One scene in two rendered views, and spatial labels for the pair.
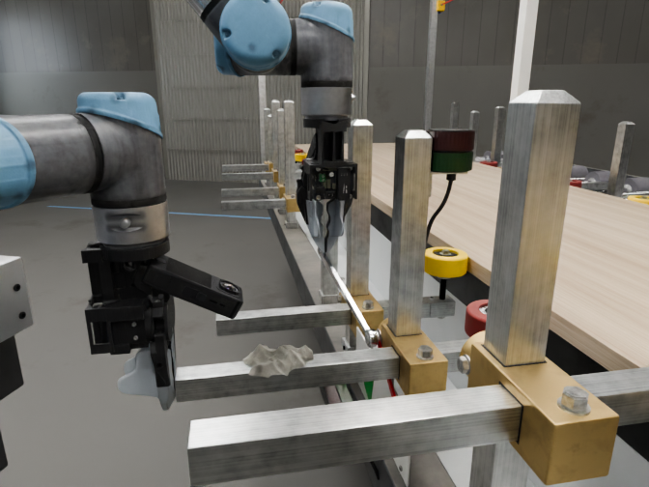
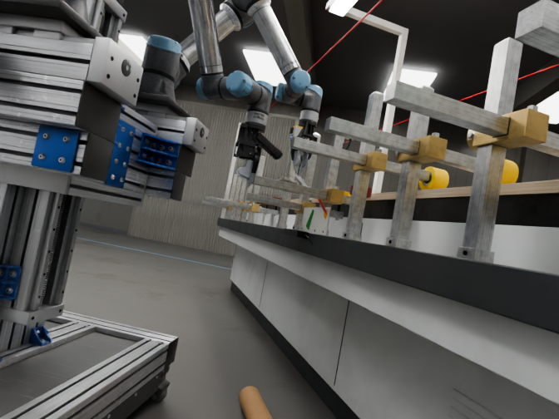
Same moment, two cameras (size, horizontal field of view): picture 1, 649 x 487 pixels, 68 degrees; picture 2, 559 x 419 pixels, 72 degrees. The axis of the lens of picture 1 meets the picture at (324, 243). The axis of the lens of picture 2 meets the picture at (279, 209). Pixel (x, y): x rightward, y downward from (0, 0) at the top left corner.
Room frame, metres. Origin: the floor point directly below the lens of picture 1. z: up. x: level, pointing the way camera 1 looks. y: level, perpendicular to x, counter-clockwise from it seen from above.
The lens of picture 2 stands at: (-0.82, 0.19, 0.69)
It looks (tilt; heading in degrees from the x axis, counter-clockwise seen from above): 3 degrees up; 355
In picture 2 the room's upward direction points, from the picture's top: 11 degrees clockwise
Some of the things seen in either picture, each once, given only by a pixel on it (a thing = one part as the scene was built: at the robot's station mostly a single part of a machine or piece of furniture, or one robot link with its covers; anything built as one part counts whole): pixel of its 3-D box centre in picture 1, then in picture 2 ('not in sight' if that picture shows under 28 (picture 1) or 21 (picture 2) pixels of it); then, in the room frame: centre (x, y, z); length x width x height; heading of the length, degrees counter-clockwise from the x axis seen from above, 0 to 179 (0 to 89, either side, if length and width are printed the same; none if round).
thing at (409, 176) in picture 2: not in sight; (409, 177); (0.12, -0.21, 0.88); 0.03 x 0.03 x 0.48; 11
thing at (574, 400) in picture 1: (575, 399); not in sight; (0.29, -0.17, 0.98); 0.02 x 0.02 x 0.01
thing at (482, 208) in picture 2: not in sight; (490, 160); (-0.13, -0.25, 0.90); 0.03 x 0.03 x 0.48; 11
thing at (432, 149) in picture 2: not in sight; (418, 151); (0.10, -0.21, 0.94); 0.13 x 0.06 x 0.05; 11
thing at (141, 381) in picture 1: (145, 383); (246, 172); (0.49, 0.21, 0.86); 0.06 x 0.03 x 0.09; 101
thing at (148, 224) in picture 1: (131, 223); (256, 120); (0.50, 0.21, 1.05); 0.08 x 0.08 x 0.05
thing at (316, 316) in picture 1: (339, 315); (296, 206); (0.81, -0.03, 0.80); 0.43 x 0.03 x 0.04; 101
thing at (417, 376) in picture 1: (410, 353); (330, 197); (0.59, -0.12, 0.85); 0.13 x 0.06 x 0.05; 11
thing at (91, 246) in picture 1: (133, 293); (249, 143); (0.51, 0.21, 0.97); 0.09 x 0.08 x 0.12; 101
